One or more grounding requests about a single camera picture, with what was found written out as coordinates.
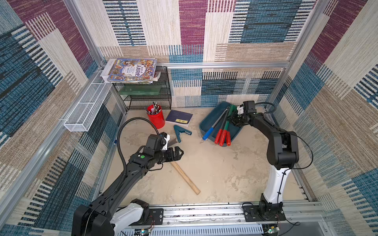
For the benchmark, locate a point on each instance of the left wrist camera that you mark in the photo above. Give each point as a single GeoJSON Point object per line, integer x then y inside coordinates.
{"type": "Point", "coordinates": [166, 138]}

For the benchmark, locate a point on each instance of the black wire mesh shelf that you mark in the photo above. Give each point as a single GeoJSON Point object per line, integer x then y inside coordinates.
{"type": "Point", "coordinates": [141, 96]}

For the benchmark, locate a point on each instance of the white wire basket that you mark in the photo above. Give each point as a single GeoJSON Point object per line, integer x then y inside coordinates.
{"type": "Point", "coordinates": [85, 111]}

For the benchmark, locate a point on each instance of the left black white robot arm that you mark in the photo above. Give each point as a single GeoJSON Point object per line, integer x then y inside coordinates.
{"type": "Point", "coordinates": [102, 217]}

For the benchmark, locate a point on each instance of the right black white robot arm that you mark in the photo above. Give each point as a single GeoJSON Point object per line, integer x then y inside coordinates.
{"type": "Point", "coordinates": [282, 154]}

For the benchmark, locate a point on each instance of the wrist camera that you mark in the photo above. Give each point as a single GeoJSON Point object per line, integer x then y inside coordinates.
{"type": "Point", "coordinates": [166, 138]}
{"type": "Point", "coordinates": [240, 110]}

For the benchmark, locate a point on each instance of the dark hoe with red grip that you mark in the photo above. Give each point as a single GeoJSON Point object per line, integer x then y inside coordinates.
{"type": "Point", "coordinates": [220, 131]}

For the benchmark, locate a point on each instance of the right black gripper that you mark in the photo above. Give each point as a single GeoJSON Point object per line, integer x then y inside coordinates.
{"type": "Point", "coordinates": [239, 117]}

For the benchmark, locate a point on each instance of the chrome hoe with blue grip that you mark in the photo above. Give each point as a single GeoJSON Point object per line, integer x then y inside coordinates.
{"type": "Point", "coordinates": [211, 129]}

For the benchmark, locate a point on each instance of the wooden handled hoe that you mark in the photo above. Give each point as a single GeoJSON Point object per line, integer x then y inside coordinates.
{"type": "Point", "coordinates": [186, 178]}

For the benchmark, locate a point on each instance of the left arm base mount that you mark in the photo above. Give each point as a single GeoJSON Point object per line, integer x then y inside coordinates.
{"type": "Point", "coordinates": [152, 216]}

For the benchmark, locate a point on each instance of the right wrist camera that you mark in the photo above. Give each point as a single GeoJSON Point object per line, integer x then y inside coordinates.
{"type": "Point", "coordinates": [240, 110]}

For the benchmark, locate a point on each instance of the teal plastic storage box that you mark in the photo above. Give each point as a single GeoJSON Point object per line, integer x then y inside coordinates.
{"type": "Point", "coordinates": [212, 117]}

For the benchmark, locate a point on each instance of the pens in cup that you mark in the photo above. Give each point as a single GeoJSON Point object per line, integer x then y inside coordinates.
{"type": "Point", "coordinates": [154, 109]}

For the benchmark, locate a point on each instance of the teal hole punch tool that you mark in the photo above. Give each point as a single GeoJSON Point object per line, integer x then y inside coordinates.
{"type": "Point", "coordinates": [178, 130]}

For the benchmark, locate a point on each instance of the red pen cup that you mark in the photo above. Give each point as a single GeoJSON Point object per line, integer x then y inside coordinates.
{"type": "Point", "coordinates": [157, 120]}

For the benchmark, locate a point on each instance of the dark blue notebook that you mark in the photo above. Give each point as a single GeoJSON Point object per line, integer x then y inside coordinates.
{"type": "Point", "coordinates": [179, 118]}

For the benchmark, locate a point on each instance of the colourful picture book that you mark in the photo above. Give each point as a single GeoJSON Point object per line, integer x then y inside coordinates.
{"type": "Point", "coordinates": [131, 71]}

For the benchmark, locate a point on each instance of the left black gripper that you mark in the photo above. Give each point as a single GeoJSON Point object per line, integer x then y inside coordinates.
{"type": "Point", "coordinates": [177, 157]}

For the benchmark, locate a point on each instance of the green tray on shelf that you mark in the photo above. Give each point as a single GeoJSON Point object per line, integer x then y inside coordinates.
{"type": "Point", "coordinates": [140, 90]}

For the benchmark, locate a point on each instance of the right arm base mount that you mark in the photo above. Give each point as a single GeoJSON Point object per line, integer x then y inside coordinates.
{"type": "Point", "coordinates": [270, 212]}

